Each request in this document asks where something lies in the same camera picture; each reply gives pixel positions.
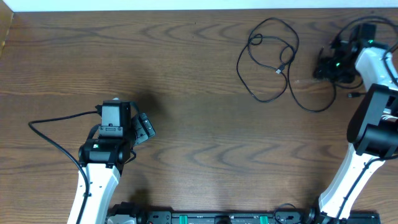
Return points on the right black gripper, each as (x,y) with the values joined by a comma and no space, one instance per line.
(325,70)

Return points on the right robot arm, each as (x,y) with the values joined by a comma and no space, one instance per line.
(372,131)

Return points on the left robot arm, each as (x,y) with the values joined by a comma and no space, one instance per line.
(109,146)

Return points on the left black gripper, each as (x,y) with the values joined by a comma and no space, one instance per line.
(143,128)

